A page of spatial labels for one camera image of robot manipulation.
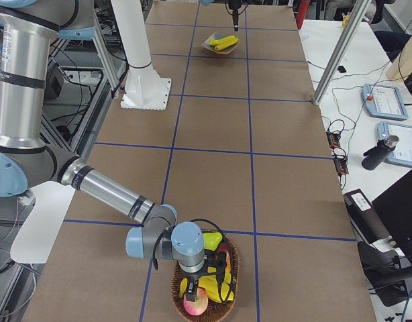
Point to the white curved board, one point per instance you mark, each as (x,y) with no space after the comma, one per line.
(38,233)

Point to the aluminium frame post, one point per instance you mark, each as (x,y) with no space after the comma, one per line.
(342,45)

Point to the red fire extinguisher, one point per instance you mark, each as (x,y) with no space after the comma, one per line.
(301,14)

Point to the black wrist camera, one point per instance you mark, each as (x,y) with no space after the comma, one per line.
(216,262)

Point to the green pear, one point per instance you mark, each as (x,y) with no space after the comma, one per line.
(212,240)

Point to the black water bottle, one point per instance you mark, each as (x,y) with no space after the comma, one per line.
(378,154)

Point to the lower teach pendant tablet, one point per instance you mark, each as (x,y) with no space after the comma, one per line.
(402,155)

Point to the red yellow mango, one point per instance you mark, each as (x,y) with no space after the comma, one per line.
(222,247)

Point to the grey square plate orange rim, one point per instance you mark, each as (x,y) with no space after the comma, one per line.
(206,45)

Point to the pink apple front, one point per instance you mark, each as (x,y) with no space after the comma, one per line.
(199,306)

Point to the woven brown fruit basket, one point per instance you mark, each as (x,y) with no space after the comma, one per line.
(212,303)

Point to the small orange circuit board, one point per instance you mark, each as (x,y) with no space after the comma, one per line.
(333,140)

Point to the black monitor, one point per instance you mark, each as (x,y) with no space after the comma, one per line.
(394,208)

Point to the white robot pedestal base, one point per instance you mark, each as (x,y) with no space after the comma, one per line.
(144,88)

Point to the teach pendant tablet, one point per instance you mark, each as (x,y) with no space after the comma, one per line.
(384,102)
(402,155)

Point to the upper teach pendant tablet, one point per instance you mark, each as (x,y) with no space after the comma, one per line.
(384,102)

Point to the black label printer box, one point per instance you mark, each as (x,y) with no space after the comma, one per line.
(364,216)

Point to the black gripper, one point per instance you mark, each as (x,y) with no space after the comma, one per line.
(192,278)
(235,15)

